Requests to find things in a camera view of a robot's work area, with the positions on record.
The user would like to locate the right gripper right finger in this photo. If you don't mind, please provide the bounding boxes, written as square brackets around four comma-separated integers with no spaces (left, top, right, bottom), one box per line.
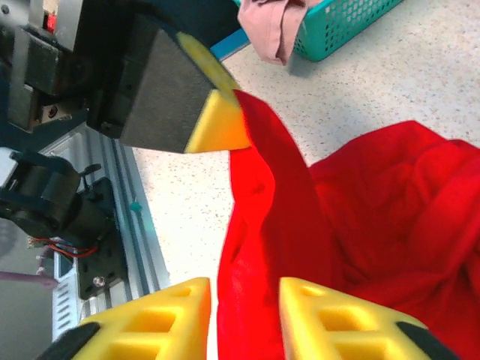
[278,276,462,360]

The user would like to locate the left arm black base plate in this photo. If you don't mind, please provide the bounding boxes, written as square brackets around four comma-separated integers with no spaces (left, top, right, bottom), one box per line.
[73,178,131,301]

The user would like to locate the aluminium mounting rail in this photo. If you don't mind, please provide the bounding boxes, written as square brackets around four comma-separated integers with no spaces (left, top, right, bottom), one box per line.
[39,121,172,338]

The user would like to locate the blue table edge strip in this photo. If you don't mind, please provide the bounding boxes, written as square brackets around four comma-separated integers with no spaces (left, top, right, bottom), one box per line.
[208,28,253,64]

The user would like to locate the thin red wires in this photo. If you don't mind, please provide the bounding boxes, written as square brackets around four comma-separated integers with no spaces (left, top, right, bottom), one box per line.
[28,235,101,259]

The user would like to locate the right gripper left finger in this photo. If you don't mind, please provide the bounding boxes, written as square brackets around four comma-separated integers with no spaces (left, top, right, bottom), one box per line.
[35,276,212,360]

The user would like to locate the slotted grey cable duct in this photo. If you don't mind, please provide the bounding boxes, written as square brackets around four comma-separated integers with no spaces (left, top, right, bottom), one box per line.
[51,254,83,341]

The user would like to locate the teal plastic basket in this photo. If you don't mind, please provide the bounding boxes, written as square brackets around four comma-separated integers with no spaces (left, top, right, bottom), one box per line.
[291,0,405,64]

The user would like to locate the pink t-shirt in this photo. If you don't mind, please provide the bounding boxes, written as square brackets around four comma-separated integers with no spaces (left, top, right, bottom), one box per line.
[237,0,312,68]

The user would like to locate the red printed t-shirt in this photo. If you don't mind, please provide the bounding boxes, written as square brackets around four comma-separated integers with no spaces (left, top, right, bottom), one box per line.
[216,88,480,360]

